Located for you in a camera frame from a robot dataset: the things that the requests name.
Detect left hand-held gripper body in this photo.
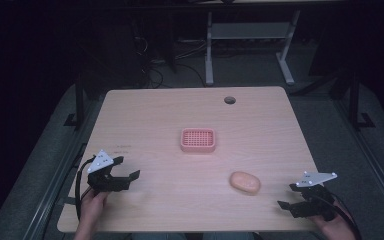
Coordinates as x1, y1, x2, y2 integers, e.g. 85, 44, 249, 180
86, 149, 130, 193

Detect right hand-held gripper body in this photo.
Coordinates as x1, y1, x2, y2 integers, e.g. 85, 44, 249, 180
291, 171, 339, 222

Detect person's left hand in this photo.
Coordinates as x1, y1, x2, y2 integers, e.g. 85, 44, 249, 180
79, 191, 110, 230

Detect person's right hand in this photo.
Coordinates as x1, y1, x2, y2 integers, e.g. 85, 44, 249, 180
310, 207, 358, 240

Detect orange oval soap bar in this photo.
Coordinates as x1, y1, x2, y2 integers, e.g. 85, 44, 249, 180
228, 170, 262, 196

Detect black metal stand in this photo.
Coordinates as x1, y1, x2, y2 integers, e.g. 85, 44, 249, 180
62, 71, 88, 128
346, 70, 377, 132

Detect pink slotted soap dish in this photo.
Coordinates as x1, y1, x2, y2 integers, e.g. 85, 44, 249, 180
180, 127, 217, 154

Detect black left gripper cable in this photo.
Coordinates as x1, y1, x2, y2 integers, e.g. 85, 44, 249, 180
74, 156, 96, 222

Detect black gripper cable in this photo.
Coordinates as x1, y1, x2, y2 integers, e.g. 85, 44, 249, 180
74, 156, 96, 222
325, 192, 363, 240

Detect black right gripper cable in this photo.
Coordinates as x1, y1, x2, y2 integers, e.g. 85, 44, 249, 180
325, 192, 363, 240

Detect black floor cables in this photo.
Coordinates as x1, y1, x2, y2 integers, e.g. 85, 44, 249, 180
136, 34, 208, 89

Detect grey metal desk frame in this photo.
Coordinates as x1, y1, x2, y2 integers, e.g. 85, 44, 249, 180
204, 9, 302, 87

